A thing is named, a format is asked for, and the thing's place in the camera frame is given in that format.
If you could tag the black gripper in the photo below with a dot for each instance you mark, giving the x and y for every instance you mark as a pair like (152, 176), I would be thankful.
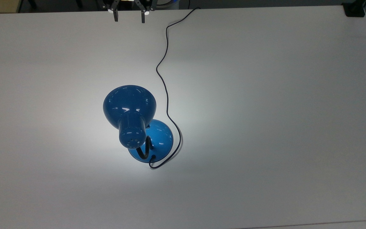
(152, 2)

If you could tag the blue desk lamp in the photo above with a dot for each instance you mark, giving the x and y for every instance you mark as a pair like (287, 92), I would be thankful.
(129, 105)

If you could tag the white and blue round object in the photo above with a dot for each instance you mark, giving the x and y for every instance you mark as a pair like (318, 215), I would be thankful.
(169, 2)

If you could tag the black table clamp block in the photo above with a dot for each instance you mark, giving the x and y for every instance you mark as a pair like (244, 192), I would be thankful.
(354, 9)

